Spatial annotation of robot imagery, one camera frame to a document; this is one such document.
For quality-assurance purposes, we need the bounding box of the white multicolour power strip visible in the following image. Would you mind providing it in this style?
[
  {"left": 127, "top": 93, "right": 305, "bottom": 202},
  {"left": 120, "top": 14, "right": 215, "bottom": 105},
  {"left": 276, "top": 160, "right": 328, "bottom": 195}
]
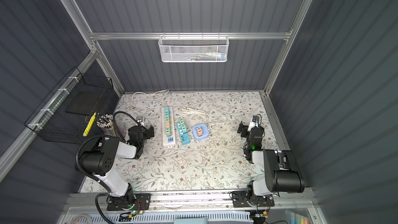
[{"left": 161, "top": 106, "right": 176, "bottom": 149}]

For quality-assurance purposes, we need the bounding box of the teal power strip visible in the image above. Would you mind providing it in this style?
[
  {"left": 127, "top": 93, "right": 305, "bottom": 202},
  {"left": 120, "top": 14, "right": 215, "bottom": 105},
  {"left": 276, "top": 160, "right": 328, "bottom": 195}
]
[{"left": 176, "top": 121, "right": 190, "bottom": 145}]

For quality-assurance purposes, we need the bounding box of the blue square power socket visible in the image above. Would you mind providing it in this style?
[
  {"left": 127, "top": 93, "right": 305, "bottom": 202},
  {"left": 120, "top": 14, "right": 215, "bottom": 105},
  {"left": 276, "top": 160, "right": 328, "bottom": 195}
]
[{"left": 192, "top": 123, "right": 209, "bottom": 141}]

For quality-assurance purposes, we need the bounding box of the brown pink plug cube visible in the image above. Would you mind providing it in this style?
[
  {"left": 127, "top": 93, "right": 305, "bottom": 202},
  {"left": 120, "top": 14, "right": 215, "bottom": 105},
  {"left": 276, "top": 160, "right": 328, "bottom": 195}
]
[{"left": 197, "top": 127, "right": 204, "bottom": 137}]

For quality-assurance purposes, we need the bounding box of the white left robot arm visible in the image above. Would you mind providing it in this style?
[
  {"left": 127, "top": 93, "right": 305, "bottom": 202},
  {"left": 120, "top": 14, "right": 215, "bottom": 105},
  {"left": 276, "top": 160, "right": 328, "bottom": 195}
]
[{"left": 75, "top": 111, "right": 154, "bottom": 198}]

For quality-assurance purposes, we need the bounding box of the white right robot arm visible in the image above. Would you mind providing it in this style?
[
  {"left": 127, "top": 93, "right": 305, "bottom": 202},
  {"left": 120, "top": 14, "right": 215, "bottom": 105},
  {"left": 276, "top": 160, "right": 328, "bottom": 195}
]
[{"left": 237, "top": 122, "right": 305, "bottom": 199}]

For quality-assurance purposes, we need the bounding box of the clear cup of pencils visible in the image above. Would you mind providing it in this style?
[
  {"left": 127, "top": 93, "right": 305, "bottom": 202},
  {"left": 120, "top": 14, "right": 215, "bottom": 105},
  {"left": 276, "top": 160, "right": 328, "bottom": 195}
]
[{"left": 96, "top": 114, "right": 119, "bottom": 137}]

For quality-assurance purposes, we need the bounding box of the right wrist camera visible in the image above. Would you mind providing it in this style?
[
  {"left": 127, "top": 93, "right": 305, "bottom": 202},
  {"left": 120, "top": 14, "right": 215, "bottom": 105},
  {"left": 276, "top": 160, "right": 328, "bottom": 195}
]
[{"left": 247, "top": 114, "right": 262, "bottom": 132}]

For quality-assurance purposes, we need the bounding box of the blue socket white cable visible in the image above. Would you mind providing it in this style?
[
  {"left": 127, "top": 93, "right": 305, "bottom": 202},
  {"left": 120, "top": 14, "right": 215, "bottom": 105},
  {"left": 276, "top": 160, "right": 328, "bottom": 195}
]
[{"left": 209, "top": 116, "right": 229, "bottom": 129}]

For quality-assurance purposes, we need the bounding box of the coiled white cable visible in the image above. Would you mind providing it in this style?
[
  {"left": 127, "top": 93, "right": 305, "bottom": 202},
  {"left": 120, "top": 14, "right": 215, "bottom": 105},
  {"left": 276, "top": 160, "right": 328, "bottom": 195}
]
[{"left": 181, "top": 106, "right": 206, "bottom": 119}]

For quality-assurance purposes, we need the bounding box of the white power strip cable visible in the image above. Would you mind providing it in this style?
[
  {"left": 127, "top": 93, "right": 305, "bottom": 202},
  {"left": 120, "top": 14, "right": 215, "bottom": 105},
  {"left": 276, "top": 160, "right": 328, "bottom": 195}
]
[{"left": 130, "top": 89, "right": 170, "bottom": 108}]

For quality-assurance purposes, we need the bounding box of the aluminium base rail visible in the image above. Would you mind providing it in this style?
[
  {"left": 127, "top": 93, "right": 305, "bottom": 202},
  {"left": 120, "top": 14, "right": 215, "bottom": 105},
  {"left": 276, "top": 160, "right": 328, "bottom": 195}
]
[{"left": 62, "top": 188, "right": 318, "bottom": 214}]

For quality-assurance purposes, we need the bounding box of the black wire mesh basket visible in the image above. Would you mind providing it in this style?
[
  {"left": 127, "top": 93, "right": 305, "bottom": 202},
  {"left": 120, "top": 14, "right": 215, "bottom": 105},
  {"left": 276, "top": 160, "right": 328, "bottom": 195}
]
[{"left": 24, "top": 70, "right": 118, "bottom": 144}]

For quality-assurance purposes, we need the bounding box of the white wire mesh basket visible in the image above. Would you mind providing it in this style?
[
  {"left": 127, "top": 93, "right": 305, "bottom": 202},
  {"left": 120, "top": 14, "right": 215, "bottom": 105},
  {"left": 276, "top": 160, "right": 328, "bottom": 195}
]
[{"left": 158, "top": 36, "right": 230, "bottom": 63}]

